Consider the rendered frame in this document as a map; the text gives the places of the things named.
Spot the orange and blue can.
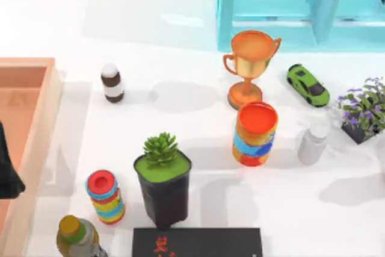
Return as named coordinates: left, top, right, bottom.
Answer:
left=232, top=101, right=279, bottom=167

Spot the gold trophy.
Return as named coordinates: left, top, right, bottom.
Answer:
left=223, top=30, right=283, bottom=111

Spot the green succulent black pot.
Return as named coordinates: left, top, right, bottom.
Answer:
left=133, top=132, right=193, bottom=230

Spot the brown and white bottle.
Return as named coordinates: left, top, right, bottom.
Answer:
left=100, top=63, right=125, bottom=104

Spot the green toy car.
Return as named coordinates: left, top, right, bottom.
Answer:
left=286, top=63, right=330, bottom=108

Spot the black book red print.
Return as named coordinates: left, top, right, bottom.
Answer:
left=131, top=227, right=263, bottom=257

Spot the light blue rack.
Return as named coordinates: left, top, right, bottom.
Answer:
left=215, top=0, right=385, bottom=53

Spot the salmon shallow box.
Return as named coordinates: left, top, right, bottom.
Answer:
left=0, top=57, right=63, bottom=257

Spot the purple flower plant pot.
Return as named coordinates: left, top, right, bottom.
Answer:
left=336, top=76, right=385, bottom=145

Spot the yellow capped clear bottle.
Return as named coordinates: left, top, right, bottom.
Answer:
left=56, top=215, right=108, bottom=257

